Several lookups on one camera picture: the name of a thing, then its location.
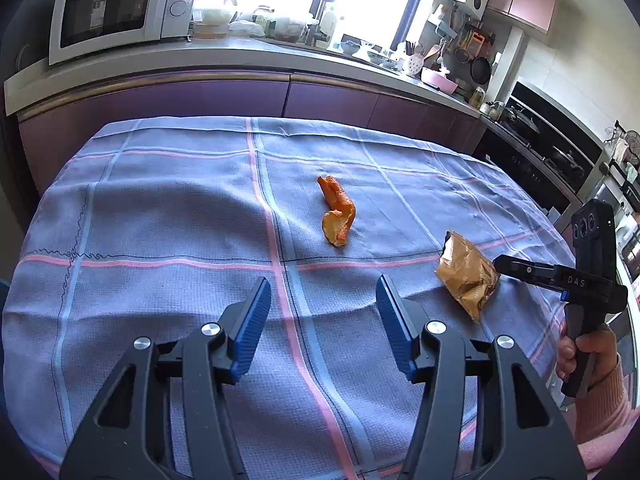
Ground metal kitchen faucet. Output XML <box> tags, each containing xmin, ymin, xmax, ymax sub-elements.
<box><xmin>306</xmin><ymin>0</ymin><xmax>342</xmax><ymax>47</ymax></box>

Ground blue plaid tablecloth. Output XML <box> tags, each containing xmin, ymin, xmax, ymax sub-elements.
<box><xmin>2</xmin><ymin>116</ymin><xmax>581</xmax><ymax>480</ymax></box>

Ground pink bowl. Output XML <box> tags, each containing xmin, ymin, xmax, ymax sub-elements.
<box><xmin>420</xmin><ymin>66</ymin><xmax>458</xmax><ymax>95</ymax></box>

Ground black wok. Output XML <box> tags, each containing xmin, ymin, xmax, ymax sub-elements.
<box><xmin>501</xmin><ymin>105</ymin><xmax>542</xmax><ymax>135</ymax></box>

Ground white dish soap bottle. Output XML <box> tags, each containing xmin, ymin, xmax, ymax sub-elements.
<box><xmin>319</xmin><ymin>5</ymin><xmax>338</xmax><ymax>45</ymax></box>

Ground black frying pan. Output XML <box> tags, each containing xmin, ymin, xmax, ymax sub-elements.
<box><xmin>470</xmin><ymin>56</ymin><xmax>493</xmax><ymax>86</ymax></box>

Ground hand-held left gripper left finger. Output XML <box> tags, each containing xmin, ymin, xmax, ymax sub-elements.
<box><xmin>59</xmin><ymin>276</ymin><xmax>273</xmax><ymax>480</ymax></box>

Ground white polka-dot utensil holder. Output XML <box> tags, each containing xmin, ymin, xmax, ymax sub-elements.
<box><xmin>404</xmin><ymin>40</ymin><xmax>426</xmax><ymax>75</ymax></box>

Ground cluttered shelf rack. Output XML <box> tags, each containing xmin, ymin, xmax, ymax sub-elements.
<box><xmin>602</xmin><ymin>120</ymin><xmax>640</xmax><ymax>281</ymax></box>

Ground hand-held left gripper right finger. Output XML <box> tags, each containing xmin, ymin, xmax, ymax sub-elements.
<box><xmin>375</xmin><ymin>273</ymin><xmax>586</xmax><ymax>480</ymax></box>

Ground black built-in stove oven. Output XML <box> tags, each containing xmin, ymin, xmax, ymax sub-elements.
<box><xmin>472</xmin><ymin>77</ymin><xmax>606</xmax><ymax>216</ymax></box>

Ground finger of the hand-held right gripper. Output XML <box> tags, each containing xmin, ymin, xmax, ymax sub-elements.
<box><xmin>492</xmin><ymin>254</ymin><xmax>568</xmax><ymax>292</ymax></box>

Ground round grey lid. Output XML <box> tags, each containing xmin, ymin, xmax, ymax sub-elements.
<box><xmin>15</xmin><ymin>42</ymin><xmax>40</xmax><ymax>75</ymax></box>

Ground orange peel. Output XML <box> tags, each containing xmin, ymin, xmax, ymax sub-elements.
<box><xmin>317</xmin><ymin>175</ymin><xmax>357</xmax><ymax>247</ymax></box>

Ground person's right hand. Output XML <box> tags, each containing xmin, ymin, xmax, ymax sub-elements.
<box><xmin>555</xmin><ymin>321</ymin><xmax>622</xmax><ymax>392</ymax></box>

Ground clear container with brown food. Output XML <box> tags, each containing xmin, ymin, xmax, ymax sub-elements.
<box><xmin>274</xmin><ymin>16</ymin><xmax>307</xmax><ymax>43</ymax></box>

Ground kitchen counter with purple cabinets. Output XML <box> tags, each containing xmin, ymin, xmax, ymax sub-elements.
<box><xmin>4</xmin><ymin>35</ymin><xmax>488</xmax><ymax>196</ymax></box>

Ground stacked clear food containers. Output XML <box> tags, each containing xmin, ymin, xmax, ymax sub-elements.
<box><xmin>192</xmin><ymin>7</ymin><xmax>238</xmax><ymax>40</ymax></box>

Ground brown wrapper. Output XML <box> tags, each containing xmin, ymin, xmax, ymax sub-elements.
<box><xmin>435</xmin><ymin>230</ymin><xmax>501</xmax><ymax>323</ymax></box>

